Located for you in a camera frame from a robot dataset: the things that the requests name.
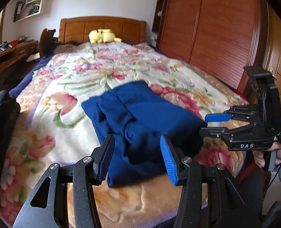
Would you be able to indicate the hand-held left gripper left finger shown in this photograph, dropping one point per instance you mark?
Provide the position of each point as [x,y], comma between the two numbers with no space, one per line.
[104,161]

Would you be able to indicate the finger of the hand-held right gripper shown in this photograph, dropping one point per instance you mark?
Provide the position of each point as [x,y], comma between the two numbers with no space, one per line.
[216,131]
[217,117]

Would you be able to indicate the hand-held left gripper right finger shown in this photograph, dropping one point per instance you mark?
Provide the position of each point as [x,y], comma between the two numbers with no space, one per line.
[169,161]

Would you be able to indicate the navy blue long-sleeved top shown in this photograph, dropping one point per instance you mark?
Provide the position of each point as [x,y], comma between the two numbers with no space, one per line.
[140,114]

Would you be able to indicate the person's right hand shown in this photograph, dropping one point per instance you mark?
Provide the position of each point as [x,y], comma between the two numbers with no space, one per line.
[259,158]

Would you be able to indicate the red bed sheet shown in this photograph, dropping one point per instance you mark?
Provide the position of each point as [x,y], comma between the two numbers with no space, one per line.
[241,95]

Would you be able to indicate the person's leg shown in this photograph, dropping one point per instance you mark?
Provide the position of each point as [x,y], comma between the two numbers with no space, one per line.
[252,190]

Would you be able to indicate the floral blanket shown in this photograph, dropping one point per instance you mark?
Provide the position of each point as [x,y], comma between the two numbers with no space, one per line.
[83,80]

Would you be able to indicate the wooden slatted wardrobe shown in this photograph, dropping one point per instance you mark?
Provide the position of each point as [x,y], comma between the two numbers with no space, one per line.
[214,28]

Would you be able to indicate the black jacket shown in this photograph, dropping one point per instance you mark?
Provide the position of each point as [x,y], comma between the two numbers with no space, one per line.
[2,128]

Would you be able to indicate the small white ornament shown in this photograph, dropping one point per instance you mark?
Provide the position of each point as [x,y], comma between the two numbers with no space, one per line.
[159,13]

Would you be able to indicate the yellow plush toy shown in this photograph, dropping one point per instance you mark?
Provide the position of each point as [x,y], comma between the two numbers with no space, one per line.
[102,36]

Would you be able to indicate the white cloth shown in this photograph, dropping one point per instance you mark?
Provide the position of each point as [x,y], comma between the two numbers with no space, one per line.
[33,57]

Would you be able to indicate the dark wooden chair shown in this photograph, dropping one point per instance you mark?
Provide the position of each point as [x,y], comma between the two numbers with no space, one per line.
[46,42]

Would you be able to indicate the wooden headboard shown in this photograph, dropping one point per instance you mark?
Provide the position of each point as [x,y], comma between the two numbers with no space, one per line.
[95,26]

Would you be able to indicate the wooden desk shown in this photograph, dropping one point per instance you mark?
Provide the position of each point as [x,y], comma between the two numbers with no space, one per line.
[17,51]

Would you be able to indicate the red object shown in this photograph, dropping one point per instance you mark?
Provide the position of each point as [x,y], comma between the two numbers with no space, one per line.
[15,43]

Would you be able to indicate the white wall shelf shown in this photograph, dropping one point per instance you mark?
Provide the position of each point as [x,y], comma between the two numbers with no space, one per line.
[41,9]

